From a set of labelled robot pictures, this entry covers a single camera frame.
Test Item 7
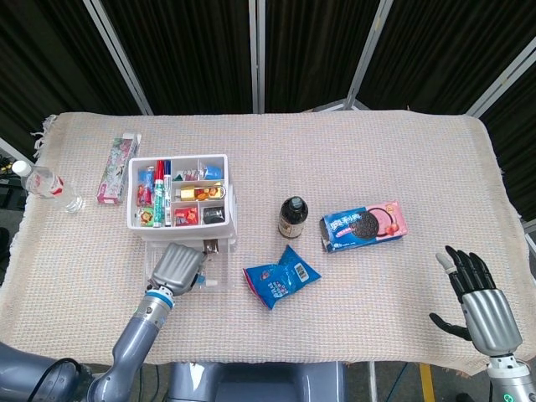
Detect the brown tea bottle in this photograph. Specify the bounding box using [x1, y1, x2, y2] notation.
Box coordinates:
[278, 196, 310, 240]

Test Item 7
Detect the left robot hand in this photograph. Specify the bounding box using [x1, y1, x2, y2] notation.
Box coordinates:
[149, 241, 209, 297]

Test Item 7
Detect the blue snack bag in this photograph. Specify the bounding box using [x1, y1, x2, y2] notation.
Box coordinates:
[242, 245, 322, 311]

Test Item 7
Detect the clear drawer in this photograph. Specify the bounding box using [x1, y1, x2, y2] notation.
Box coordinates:
[143, 240, 235, 293]

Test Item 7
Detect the pink candy packet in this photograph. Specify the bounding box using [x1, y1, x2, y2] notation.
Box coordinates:
[137, 167, 155, 207]

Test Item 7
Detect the pink floral carton box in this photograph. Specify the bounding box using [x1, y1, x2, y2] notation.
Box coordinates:
[96, 132, 142, 205]

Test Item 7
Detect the blue pink Oreo box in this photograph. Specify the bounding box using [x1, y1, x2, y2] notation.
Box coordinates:
[319, 199, 409, 254]

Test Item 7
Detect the clear water bottle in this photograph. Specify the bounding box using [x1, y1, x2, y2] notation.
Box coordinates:
[11, 160, 85, 214]

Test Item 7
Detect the white plastic drawer organizer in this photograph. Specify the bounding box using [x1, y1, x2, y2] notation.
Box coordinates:
[126, 153, 239, 249]

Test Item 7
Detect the grey robot torso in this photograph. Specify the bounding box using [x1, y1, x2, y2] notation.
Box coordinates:
[0, 341, 348, 402]

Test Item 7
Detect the beige woven tablecloth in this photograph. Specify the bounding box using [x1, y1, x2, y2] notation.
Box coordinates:
[0, 109, 536, 376]

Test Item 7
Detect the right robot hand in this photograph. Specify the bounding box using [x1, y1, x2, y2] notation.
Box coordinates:
[429, 245, 524, 358]

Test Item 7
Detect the blue-capped white marker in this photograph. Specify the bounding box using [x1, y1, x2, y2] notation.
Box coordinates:
[162, 160, 173, 228]

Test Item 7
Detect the red-capped green marker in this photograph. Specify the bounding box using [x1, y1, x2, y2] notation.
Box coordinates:
[153, 160, 166, 229]

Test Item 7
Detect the dark folding screen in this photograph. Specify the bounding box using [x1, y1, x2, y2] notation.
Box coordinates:
[0, 0, 536, 223]

